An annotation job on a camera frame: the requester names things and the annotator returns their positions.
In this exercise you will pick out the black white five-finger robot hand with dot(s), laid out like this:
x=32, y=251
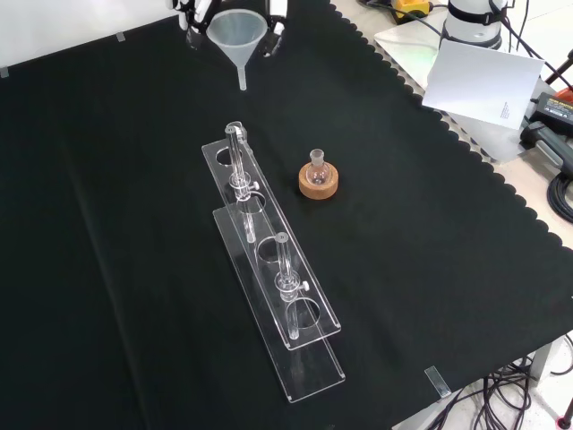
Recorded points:
x=192, y=18

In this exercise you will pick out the translucent plastic funnel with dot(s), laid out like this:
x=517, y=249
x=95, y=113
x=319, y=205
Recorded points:
x=237, y=40

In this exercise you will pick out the small glass round-bottom flask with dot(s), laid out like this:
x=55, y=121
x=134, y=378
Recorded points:
x=318, y=172

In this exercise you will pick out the clear acrylic funnel stand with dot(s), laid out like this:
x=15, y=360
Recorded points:
x=313, y=376

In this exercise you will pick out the black bench cloth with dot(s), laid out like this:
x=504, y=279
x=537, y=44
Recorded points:
x=134, y=224

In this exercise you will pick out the yellow stop button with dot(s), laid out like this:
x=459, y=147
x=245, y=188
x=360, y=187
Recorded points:
x=412, y=6

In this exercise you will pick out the pale white board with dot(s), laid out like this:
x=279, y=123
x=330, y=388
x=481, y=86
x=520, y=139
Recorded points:
x=483, y=85

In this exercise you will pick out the black power plug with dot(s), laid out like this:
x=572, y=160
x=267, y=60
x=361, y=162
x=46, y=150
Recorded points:
x=544, y=141

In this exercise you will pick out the black power adapter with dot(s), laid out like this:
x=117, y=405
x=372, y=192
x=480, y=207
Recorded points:
x=555, y=107

